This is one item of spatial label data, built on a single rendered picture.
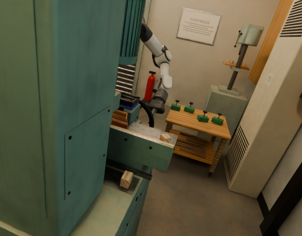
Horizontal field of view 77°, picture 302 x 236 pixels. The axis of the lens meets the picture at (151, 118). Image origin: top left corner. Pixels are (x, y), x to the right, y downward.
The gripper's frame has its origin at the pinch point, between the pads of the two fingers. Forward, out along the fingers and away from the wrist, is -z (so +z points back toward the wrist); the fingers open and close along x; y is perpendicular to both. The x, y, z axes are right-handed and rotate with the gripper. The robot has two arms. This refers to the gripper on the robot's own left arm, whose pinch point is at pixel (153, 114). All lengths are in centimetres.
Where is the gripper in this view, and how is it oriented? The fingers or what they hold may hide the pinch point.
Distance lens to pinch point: 116.8
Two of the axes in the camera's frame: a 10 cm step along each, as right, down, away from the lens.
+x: -9.3, -1.9, 3.1
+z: 3.4, -7.5, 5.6
